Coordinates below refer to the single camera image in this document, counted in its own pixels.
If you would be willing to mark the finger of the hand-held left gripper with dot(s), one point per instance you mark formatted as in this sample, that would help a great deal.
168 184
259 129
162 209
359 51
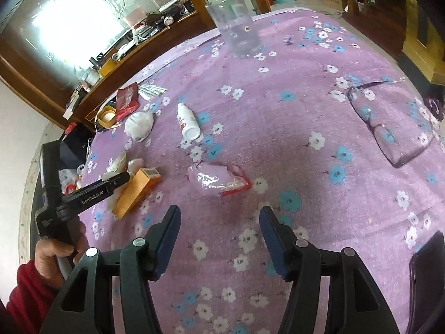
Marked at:
120 178

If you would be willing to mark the red foil packet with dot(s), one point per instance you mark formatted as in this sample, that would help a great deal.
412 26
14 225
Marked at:
127 102

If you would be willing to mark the bundle of white sticks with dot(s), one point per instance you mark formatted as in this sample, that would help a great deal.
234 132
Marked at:
151 92

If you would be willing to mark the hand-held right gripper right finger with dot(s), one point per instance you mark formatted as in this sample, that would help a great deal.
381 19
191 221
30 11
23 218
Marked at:
274 240

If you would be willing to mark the pale wrapper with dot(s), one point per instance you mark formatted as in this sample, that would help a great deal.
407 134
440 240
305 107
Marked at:
120 161

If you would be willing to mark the clear plastic bag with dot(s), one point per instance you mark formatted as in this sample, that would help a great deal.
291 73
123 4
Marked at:
69 181

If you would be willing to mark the black chair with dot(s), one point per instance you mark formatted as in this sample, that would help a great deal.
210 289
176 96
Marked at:
74 146

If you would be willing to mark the wood-framed mirror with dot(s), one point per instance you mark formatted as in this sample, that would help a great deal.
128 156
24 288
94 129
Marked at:
69 17

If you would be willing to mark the wooden sideboard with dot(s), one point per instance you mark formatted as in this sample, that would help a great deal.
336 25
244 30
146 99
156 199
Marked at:
173 38

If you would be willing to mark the clear plastic cup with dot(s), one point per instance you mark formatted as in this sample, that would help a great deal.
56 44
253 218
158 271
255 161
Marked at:
236 28

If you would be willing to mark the orange cardboard box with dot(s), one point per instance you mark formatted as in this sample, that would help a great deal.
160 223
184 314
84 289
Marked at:
134 195

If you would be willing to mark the yellow box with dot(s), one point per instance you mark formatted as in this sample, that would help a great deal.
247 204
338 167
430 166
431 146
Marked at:
109 66

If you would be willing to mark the gold metal door frame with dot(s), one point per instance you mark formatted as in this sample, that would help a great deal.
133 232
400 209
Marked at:
422 41

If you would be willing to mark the black phone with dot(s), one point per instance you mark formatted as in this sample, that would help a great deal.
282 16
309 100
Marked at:
429 285

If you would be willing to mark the pile of sideboard clutter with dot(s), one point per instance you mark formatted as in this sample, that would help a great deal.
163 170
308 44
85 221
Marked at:
149 26

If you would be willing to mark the person's left hand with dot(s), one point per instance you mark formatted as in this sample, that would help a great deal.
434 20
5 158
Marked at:
48 254

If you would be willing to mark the purple-framed eyeglasses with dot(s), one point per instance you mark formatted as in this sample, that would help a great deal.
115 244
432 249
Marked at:
377 127

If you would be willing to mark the white pill bottle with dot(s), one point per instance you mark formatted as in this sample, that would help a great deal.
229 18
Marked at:
187 123

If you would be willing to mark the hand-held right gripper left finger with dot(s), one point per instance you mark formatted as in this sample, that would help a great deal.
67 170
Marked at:
167 240

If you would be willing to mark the clear plastic wrapper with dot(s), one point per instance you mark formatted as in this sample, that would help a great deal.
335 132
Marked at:
212 179

